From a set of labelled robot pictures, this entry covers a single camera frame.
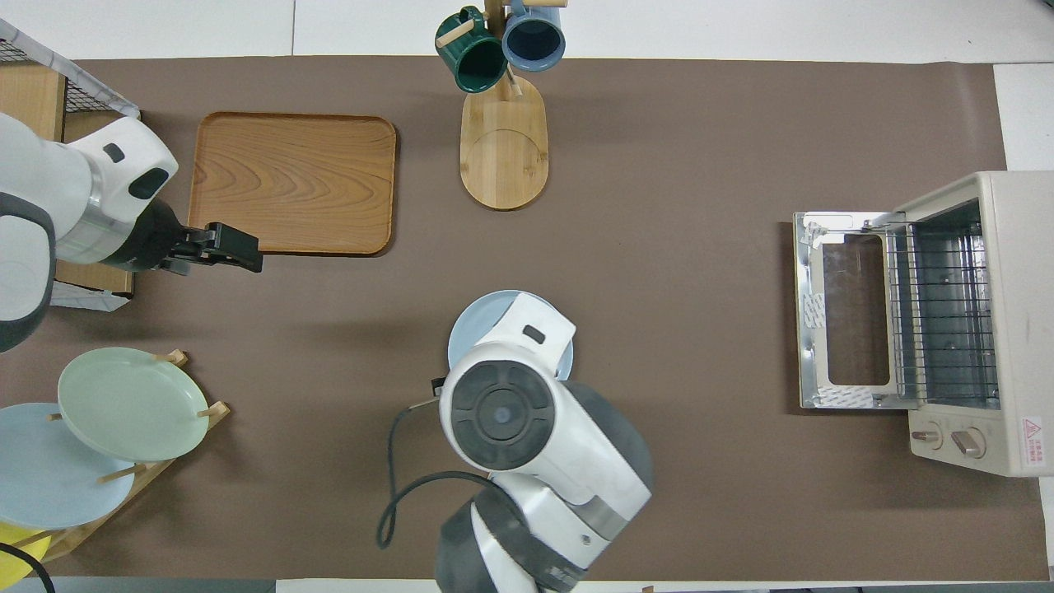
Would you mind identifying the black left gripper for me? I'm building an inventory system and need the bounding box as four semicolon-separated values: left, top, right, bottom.
161;222;264;277

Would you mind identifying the light blue round plate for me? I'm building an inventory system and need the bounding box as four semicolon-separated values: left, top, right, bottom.
448;289;575;381

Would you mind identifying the beige toaster oven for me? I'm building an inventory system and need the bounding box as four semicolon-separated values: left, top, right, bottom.
793;170;1054;477

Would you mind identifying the rectangular wooden tray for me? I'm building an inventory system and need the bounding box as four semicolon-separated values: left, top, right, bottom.
188;111;398;256

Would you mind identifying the pale green plate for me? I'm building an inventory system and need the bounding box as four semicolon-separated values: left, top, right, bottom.
57;347;210;463

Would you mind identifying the wooden plate rack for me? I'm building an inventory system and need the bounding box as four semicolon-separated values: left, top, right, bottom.
4;350;231;565

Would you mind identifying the wooden mug tree stand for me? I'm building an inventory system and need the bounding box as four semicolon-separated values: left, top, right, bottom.
435;0;569;211

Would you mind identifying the light blue racked plate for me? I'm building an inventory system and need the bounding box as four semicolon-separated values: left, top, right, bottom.
0;402;137;530

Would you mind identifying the dark green mug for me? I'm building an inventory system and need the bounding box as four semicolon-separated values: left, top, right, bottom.
435;7;509;94

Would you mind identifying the blue mug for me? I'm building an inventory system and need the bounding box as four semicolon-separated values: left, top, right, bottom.
501;0;567;72

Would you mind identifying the yellow plate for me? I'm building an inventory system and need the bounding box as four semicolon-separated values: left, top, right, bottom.
0;521;52;590

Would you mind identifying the brown table mat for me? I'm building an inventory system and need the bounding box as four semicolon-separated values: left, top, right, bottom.
0;56;1051;581

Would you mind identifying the black wire basket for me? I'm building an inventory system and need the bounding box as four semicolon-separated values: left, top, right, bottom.
0;37;139;312

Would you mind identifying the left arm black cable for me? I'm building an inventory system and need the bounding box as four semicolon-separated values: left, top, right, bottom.
0;542;55;593

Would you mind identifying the metal oven wire rack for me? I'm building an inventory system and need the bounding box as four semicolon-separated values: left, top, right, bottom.
885;221;1000;398

